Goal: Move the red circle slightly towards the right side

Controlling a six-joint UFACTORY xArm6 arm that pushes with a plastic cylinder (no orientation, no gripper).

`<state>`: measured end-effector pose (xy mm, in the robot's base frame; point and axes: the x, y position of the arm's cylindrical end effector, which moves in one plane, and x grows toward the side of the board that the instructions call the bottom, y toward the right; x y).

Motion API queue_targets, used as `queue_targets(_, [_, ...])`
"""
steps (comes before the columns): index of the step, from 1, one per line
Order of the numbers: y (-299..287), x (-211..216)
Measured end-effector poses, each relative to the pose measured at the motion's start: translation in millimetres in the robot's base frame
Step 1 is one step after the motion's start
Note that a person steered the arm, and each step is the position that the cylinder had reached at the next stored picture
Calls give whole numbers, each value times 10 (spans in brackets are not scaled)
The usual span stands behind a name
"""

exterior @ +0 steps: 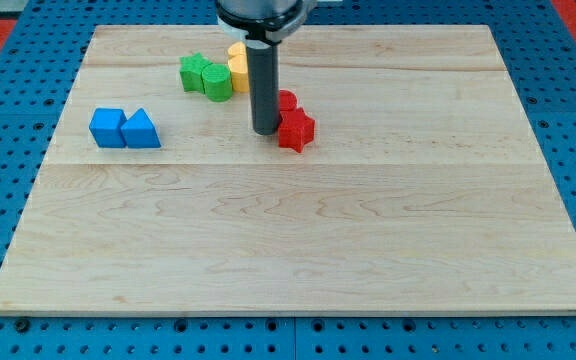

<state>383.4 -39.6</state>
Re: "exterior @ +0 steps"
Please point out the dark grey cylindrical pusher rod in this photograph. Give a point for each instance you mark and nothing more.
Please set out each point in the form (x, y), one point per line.
(263, 78)

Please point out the red circle block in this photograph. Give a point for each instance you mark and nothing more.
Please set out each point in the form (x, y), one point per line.
(287, 100)

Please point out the green circle block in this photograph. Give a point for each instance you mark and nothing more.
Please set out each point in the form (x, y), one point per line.
(217, 82)

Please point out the yellow block behind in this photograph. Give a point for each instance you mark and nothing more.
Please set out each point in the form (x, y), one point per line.
(236, 49)

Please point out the yellow heart block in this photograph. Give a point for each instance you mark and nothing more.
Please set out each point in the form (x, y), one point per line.
(239, 73)

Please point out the green star block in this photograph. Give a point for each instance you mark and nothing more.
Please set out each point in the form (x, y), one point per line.
(191, 69)

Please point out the red star block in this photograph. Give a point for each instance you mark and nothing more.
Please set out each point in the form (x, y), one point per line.
(296, 129)

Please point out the blue triangle block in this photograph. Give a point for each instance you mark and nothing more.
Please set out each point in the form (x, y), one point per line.
(139, 131)

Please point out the blue cube block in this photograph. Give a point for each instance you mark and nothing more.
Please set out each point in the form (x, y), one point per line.
(105, 127)

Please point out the light wooden board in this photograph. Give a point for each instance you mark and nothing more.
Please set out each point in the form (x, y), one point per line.
(423, 193)

